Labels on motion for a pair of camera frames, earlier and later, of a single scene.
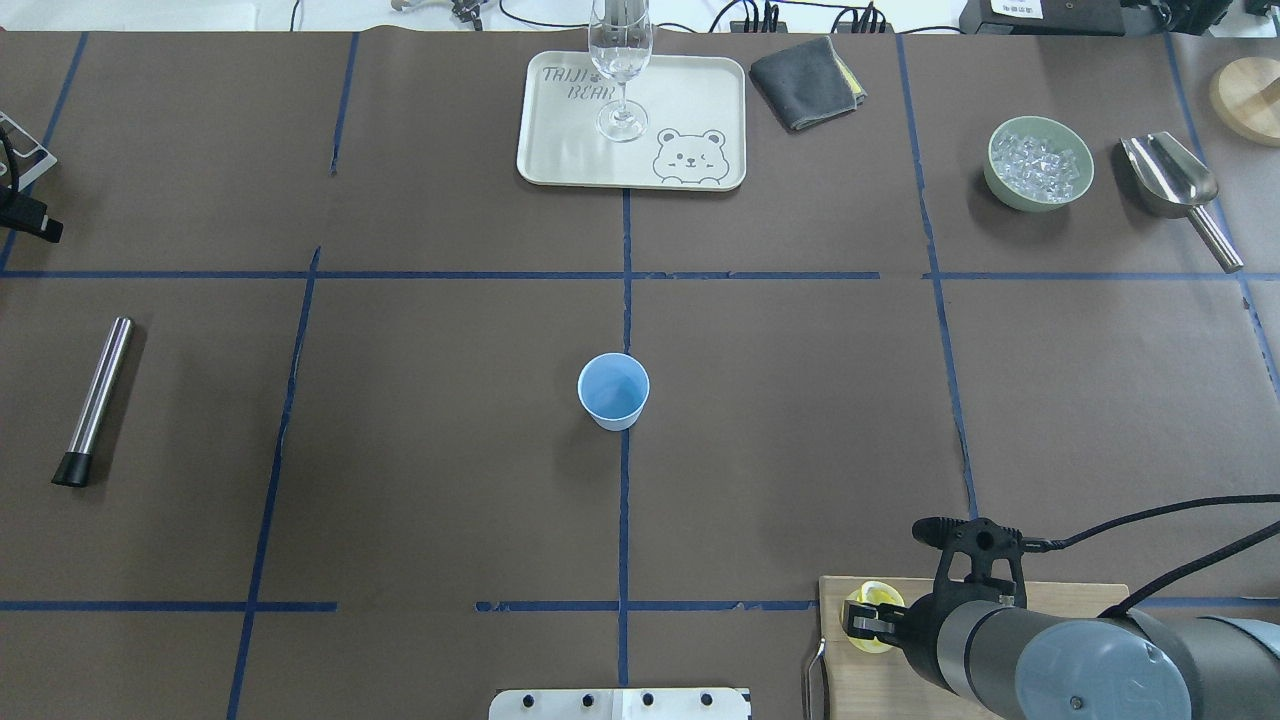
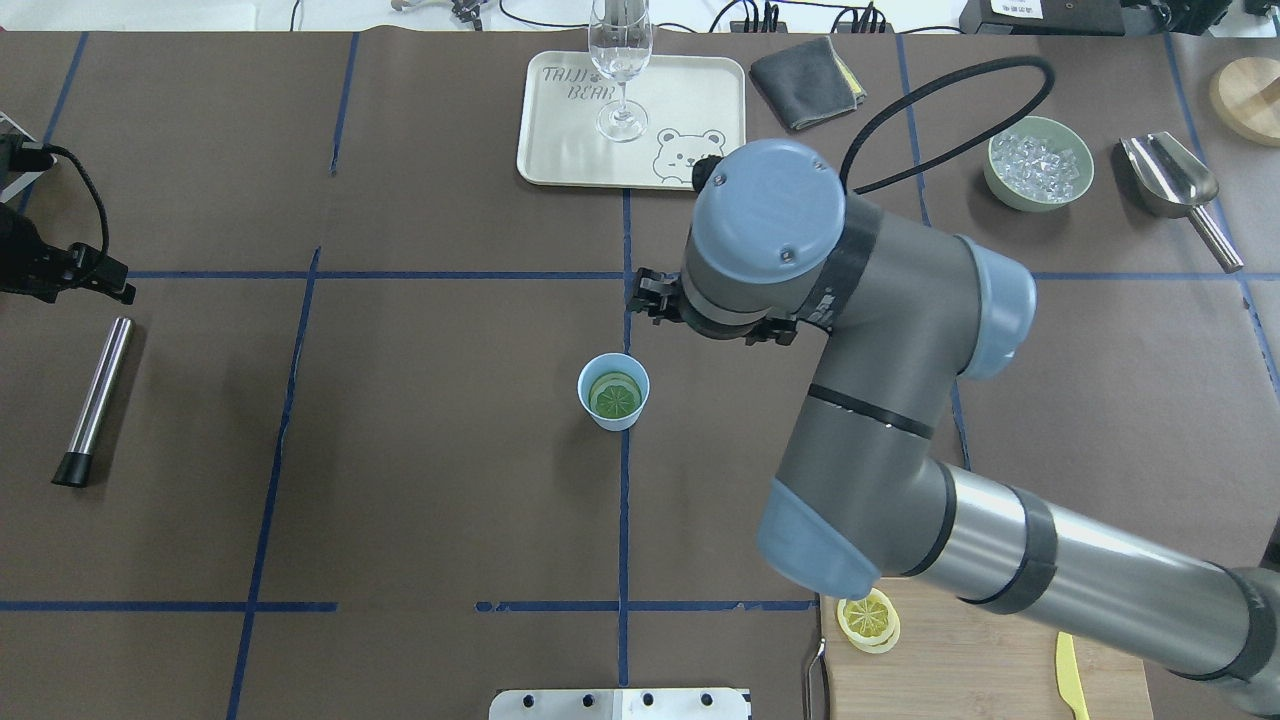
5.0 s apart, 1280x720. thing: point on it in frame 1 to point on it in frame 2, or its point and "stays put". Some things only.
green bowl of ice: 1036,165 stays put
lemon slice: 877,592 to 615,395
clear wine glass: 620,37 stays put
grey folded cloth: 806,83 stays put
